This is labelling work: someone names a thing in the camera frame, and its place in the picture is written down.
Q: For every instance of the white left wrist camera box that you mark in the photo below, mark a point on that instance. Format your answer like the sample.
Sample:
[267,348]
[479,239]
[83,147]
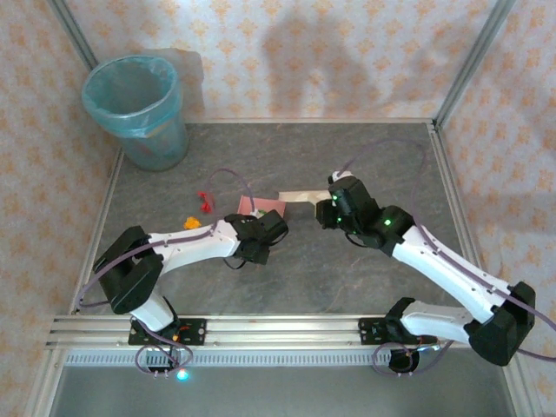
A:
[260,213]

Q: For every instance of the aluminium table side rail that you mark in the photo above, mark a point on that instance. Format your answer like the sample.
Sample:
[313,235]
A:
[114,176]
[441,147]

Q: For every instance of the round waste bin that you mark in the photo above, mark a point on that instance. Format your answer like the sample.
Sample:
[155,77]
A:
[160,152]

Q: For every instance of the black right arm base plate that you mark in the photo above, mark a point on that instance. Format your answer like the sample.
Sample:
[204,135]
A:
[368,332]

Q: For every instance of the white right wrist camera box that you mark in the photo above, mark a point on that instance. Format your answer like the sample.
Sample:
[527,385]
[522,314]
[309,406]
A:
[336,176]

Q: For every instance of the pink plastic dustpan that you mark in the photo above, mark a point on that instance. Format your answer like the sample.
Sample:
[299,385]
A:
[269,203]

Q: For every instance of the red paper scrap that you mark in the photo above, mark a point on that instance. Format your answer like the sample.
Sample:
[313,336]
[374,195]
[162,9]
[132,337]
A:
[207,202]

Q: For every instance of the blue plastic bin liner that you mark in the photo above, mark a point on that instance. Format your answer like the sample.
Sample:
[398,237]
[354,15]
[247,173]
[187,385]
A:
[130,123]

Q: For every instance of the aluminium frame post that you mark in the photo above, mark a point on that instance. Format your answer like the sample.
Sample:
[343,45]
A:
[473,56]
[74,32]

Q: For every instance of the aluminium table back rail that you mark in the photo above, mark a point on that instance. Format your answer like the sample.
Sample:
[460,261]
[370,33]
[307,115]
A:
[304,120]

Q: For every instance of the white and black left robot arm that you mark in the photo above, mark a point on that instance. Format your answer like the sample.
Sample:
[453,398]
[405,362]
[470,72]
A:
[195,249]

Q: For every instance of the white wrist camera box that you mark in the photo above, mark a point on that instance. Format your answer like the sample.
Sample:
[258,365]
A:
[336,176]
[260,213]

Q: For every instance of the cream hand brush red tip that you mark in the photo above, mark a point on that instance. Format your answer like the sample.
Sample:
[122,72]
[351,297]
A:
[299,196]

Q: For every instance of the orange paper scrap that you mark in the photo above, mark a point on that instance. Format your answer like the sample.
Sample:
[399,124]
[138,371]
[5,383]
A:
[192,223]

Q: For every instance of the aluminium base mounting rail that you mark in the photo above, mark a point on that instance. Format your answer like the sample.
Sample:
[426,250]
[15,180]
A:
[282,332]

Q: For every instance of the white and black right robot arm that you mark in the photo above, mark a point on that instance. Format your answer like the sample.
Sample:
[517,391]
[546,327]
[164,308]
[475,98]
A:
[447,269]

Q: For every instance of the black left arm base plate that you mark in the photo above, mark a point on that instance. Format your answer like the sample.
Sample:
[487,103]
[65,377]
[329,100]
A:
[197,332]

